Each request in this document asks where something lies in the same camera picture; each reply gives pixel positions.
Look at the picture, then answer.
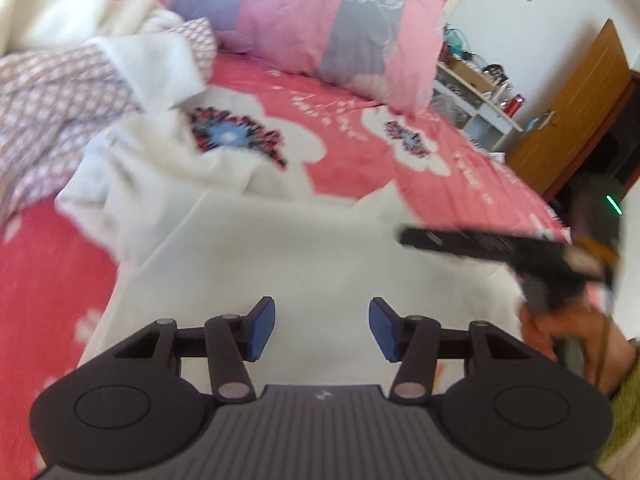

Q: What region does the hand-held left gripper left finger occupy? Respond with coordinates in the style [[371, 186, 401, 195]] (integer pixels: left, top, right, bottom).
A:
[[115, 296, 277, 406]]

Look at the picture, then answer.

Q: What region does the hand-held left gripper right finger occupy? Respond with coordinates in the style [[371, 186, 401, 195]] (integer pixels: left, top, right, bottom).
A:
[[368, 297, 526, 406]]

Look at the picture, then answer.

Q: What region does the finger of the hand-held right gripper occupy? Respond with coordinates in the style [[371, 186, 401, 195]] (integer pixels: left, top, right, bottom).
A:
[[399, 226, 572, 267]]

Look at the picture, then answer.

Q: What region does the white fleece garment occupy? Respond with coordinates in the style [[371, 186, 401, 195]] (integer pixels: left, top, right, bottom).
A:
[[54, 110, 531, 401]]

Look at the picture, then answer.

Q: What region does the pink patterned white garment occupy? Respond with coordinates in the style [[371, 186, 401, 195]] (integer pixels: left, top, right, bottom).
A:
[[0, 0, 218, 231]]

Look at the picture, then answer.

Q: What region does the person's right hand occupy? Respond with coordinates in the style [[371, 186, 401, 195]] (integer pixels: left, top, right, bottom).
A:
[[519, 305, 635, 397]]

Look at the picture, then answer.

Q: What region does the wooden door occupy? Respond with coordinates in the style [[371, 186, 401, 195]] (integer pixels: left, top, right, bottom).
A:
[[505, 19, 633, 197]]

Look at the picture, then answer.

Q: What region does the white desk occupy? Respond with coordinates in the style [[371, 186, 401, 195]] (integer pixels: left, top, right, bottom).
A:
[[432, 62, 523, 153]]

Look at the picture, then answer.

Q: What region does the red floral bed sheet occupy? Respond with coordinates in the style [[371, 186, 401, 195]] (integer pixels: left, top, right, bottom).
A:
[[0, 50, 571, 480]]

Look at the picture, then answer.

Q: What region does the cardboard box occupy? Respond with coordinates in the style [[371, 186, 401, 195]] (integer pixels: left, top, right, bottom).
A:
[[445, 55, 493, 89]]

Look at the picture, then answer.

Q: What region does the person's cream green sweater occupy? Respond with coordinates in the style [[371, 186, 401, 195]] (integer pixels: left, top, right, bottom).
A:
[[599, 375, 640, 467]]

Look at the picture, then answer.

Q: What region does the teal mesh bag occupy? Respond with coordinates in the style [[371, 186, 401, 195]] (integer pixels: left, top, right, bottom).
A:
[[444, 27, 466, 57]]

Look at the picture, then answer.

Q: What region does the pink grey floral pillow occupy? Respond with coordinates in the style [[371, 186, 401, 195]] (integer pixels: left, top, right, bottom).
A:
[[70, 0, 448, 113]]

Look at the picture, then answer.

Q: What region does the metal door handle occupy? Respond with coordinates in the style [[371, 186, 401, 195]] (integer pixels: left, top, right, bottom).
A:
[[527, 110, 557, 131]]

